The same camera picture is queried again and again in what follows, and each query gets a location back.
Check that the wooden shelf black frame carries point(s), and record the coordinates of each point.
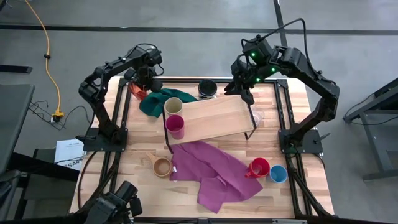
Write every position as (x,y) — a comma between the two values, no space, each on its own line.
(214,118)

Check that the clear glass mug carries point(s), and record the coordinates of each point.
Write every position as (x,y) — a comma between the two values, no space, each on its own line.
(258,117)

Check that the red mug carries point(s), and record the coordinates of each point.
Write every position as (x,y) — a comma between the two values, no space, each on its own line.
(258,167)

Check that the small blue cup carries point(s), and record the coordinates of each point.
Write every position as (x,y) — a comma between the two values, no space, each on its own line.
(278,173)

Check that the tall pink cup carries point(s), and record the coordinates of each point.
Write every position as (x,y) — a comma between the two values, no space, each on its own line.
(175,126)

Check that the dark metal side table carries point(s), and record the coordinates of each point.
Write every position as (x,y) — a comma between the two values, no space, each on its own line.
(373,149)

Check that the black aluminium table frame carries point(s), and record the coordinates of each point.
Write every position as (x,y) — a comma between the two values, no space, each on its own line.
(281,83)

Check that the black white wavy mug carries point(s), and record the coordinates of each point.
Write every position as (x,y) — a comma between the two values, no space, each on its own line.
(207,88)

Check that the purple cloth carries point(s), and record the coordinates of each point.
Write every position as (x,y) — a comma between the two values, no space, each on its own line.
(211,174)

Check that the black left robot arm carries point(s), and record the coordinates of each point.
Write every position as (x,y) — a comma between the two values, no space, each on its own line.
(93,90)

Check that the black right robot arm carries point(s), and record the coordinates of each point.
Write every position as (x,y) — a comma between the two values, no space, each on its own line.
(323,93)

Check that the white paper sheet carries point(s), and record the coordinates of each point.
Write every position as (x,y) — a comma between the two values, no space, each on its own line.
(68,152)

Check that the orange translucent cup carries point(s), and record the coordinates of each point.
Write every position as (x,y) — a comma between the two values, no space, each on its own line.
(136,91)

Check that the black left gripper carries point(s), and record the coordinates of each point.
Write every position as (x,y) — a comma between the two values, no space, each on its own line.
(143,74)

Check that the black floor plate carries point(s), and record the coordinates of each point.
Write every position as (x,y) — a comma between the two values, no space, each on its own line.
(15,69)

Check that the tall cream cup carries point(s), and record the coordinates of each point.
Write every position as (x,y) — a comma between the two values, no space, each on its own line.
(173,106)

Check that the green cloth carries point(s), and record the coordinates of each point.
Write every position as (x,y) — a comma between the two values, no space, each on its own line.
(154,101)

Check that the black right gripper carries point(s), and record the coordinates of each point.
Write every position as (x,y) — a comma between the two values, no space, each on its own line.
(244,74)

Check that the grey side table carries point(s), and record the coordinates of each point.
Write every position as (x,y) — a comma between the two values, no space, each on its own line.
(12,124)

